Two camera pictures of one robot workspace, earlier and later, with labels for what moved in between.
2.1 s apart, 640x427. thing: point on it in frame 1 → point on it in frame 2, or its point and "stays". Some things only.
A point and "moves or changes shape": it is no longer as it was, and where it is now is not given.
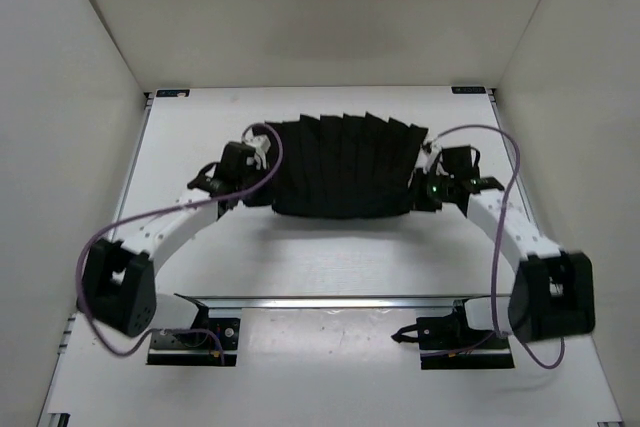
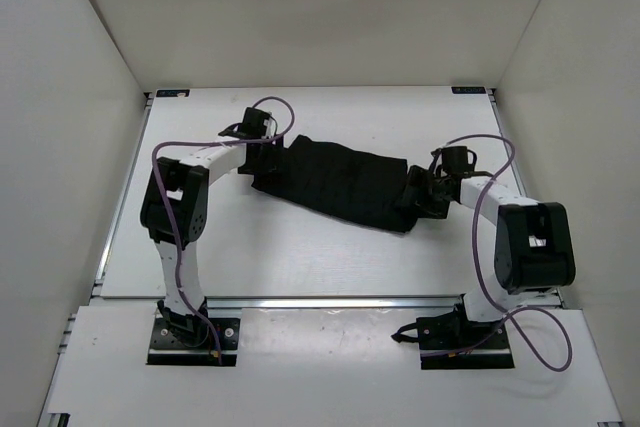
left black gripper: [267, 195] → [250, 168]
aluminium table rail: [220, 300] stays
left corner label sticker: [173, 93] stays
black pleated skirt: [346, 166] moves or changes shape
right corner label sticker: [469, 90] stays
